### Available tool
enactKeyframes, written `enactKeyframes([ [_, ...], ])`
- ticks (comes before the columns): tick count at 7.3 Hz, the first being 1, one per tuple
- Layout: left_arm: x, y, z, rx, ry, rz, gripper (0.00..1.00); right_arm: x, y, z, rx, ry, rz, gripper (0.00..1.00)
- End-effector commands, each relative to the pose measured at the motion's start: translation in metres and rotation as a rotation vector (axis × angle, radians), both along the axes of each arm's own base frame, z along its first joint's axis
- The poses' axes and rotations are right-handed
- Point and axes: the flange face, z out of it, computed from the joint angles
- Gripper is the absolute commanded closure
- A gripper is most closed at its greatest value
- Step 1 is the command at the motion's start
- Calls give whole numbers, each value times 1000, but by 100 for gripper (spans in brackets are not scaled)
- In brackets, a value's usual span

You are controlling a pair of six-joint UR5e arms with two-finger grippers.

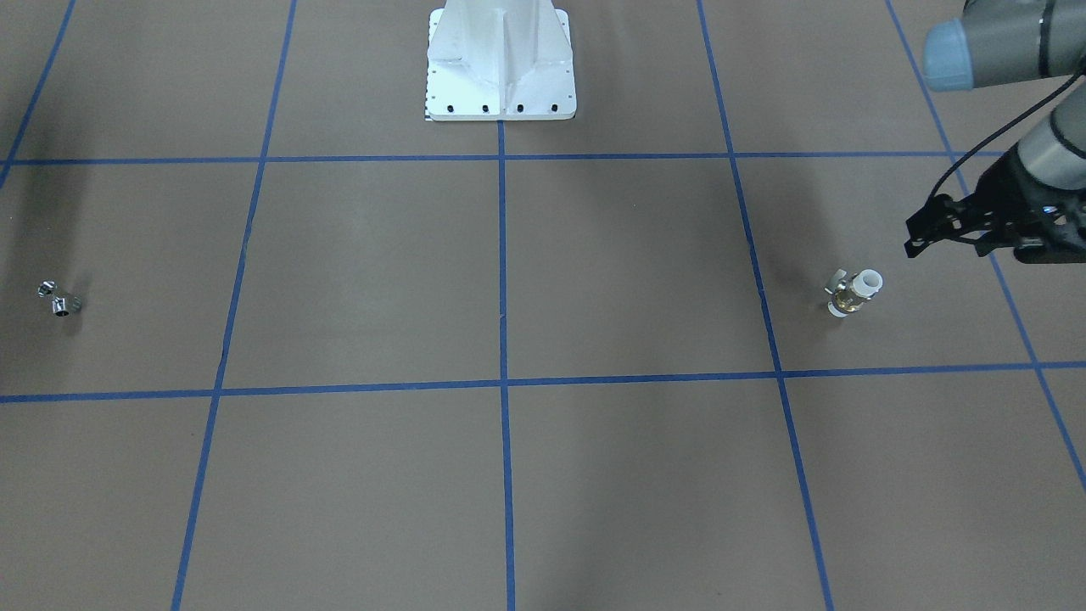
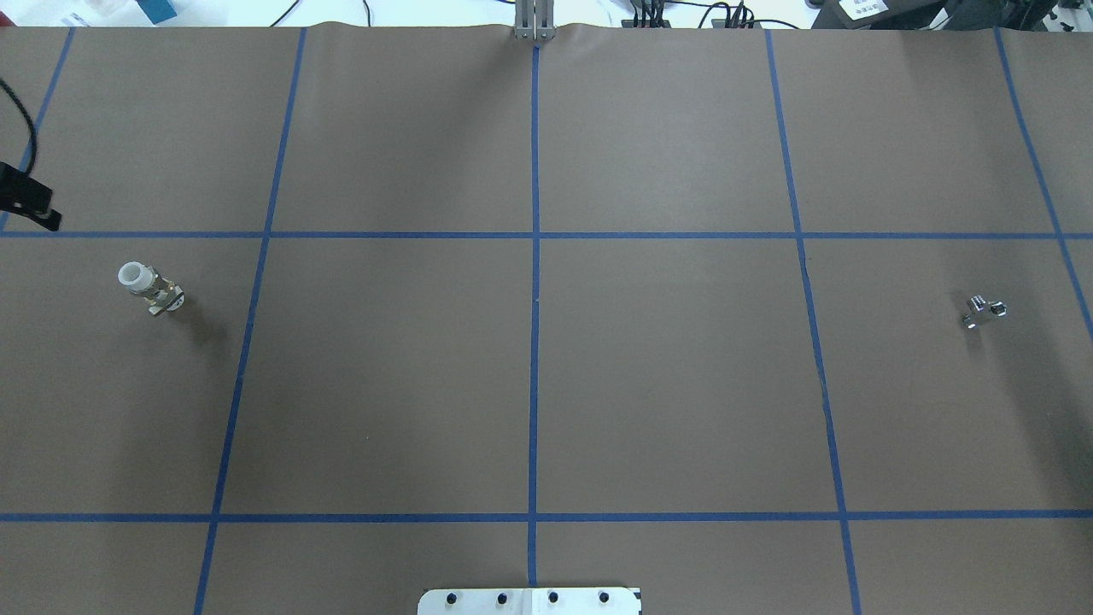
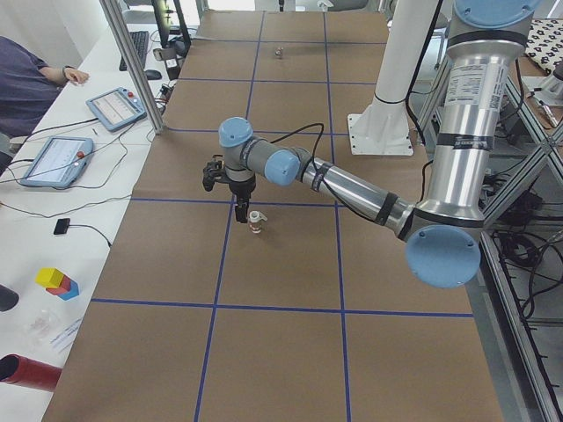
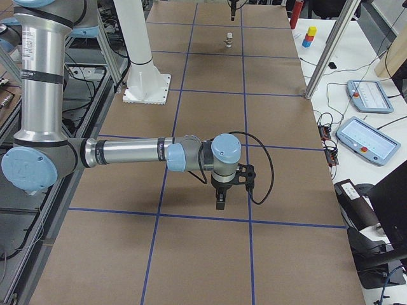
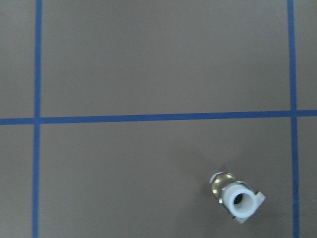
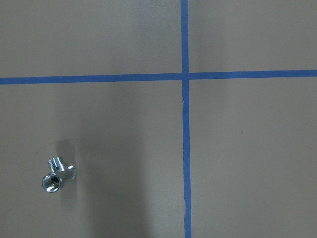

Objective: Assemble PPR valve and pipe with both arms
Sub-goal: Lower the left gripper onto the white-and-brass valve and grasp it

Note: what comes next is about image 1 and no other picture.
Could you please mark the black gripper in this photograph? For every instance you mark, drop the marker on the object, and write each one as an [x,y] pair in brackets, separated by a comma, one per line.
[1007,188]

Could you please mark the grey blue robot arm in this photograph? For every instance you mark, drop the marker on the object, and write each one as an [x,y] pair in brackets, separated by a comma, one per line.
[994,43]

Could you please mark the chrome metal pipe fitting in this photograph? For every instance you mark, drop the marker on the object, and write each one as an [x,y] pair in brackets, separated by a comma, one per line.
[62,304]

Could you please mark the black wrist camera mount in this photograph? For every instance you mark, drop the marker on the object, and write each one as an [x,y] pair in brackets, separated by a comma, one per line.
[1051,248]

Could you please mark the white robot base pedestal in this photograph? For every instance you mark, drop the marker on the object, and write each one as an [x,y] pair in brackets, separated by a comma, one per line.
[500,61]

